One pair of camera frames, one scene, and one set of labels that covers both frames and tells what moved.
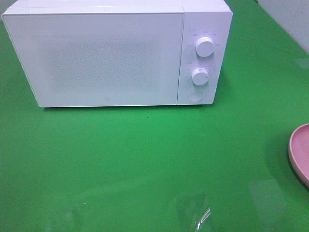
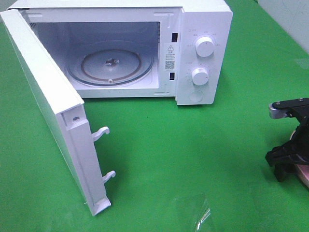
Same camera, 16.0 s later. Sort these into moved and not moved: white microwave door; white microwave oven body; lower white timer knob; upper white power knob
Moved: white microwave door
Not moved: white microwave oven body; lower white timer knob; upper white power knob
